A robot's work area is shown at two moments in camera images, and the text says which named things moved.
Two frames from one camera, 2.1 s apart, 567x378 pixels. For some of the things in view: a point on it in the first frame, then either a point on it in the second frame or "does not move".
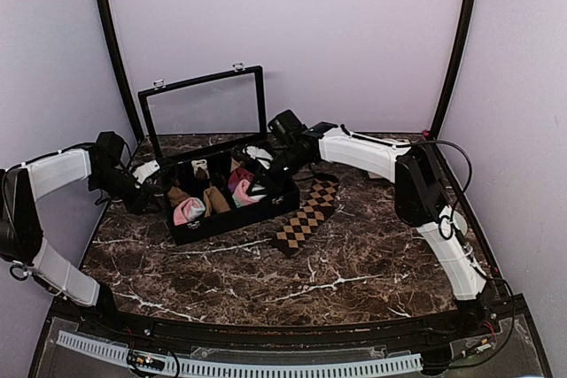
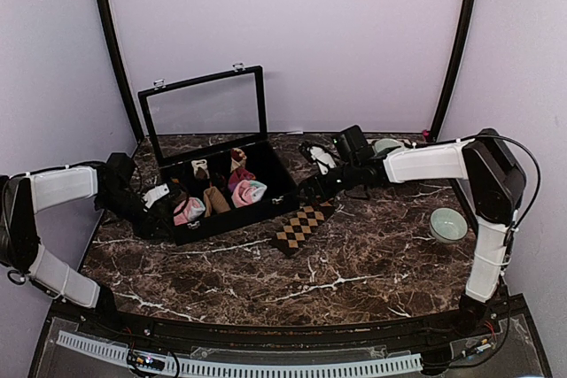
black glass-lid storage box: [199, 127] does not move
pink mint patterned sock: [241, 197] does not move
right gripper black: [267, 187] to [311, 189]
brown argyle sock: [318, 207] does not move
